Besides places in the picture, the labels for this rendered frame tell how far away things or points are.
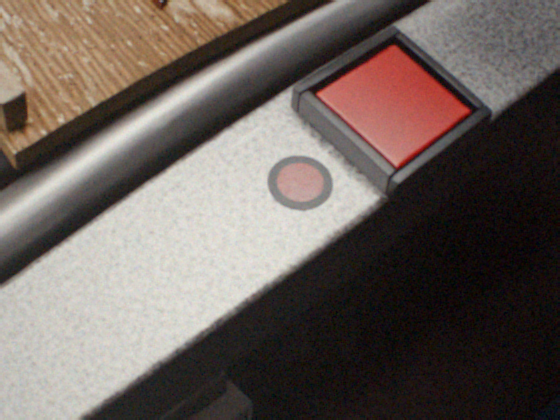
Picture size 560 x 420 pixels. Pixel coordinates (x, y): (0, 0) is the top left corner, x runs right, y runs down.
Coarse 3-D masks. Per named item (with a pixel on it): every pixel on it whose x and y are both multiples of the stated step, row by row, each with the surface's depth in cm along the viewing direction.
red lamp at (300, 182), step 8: (288, 168) 58; (296, 168) 58; (304, 168) 58; (312, 168) 58; (280, 176) 58; (288, 176) 58; (296, 176) 58; (304, 176) 58; (312, 176) 58; (320, 176) 58; (280, 184) 57; (288, 184) 57; (296, 184) 58; (304, 184) 58; (312, 184) 58; (320, 184) 58; (288, 192) 57; (296, 192) 57; (304, 192) 57; (312, 192) 57; (296, 200) 57; (304, 200) 57
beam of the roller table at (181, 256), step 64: (448, 0) 66; (512, 0) 66; (448, 64) 63; (512, 64) 63; (256, 128) 59; (512, 128) 65; (192, 192) 57; (256, 192) 57; (448, 192) 64; (64, 256) 54; (128, 256) 55; (192, 256) 55; (256, 256) 55; (320, 256) 56; (0, 320) 52; (64, 320) 53; (128, 320) 53; (192, 320) 53; (256, 320) 56; (0, 384) 50; (64, 384) 51; (128, 384) 51; (192, 384) 56
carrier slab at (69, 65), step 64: (0, 0) 61; (64, 0) 61; (128, 0) 61; (192, 0) 61; (256, 0) 62; (320, 0) 64; (64, 64) 58; (128, 64) 59; (192, 64) 60; (0, 128) 56; (64, 128) 57
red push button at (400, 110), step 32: (384, 64) 60; (416, 64) 61; (320, 96) 59; (352, 96) 59; (384, 96) 59; (416, 96) 59; (448, 96) 60; (352, 128) 58; (384, 128) 58; (416, 128) 58; (448, 128) 58
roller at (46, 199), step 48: (336, 0) 64; (384, 0) 65; (240, 48) 62; (288, 48) 62; (336, 48) 64; (144, 96) 60; (192, 96) 60; (240, 96) 61; (96, 144) 58; (144, 144) 58; (192, 144) 60; (0, 192) 56; (48, 192) 56; (96, 192) 57; (0, 240) 54; (48, 240) 56
